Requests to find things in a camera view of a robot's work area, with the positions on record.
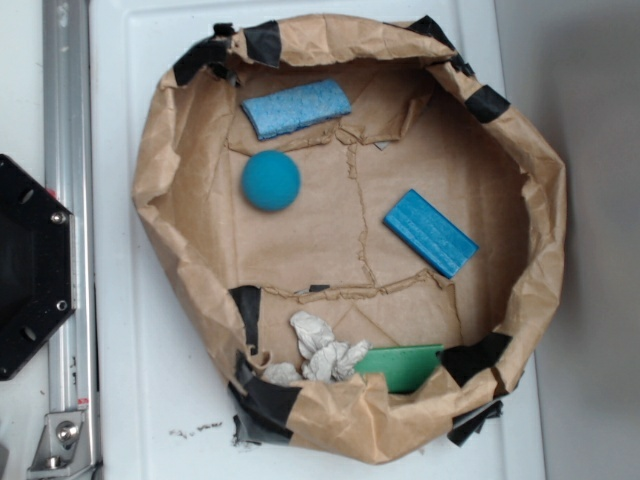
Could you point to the blue ball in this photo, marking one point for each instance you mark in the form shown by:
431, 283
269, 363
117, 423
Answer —
271, 181

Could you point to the metal corner bracket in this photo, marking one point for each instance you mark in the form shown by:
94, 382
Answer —
64, 449

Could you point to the green flat block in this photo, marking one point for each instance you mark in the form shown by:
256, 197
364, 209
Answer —
405, 368

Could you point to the brown paper bag bin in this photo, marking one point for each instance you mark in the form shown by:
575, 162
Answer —
420, 120

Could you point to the crumpled white paper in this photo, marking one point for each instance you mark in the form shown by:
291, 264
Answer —
326, 359

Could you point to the blue rectangular block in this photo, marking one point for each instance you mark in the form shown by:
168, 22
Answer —
430, 234

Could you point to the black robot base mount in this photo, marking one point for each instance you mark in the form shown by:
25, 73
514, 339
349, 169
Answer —
36, 267

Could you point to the blue sponge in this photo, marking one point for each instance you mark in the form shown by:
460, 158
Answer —
296, 108

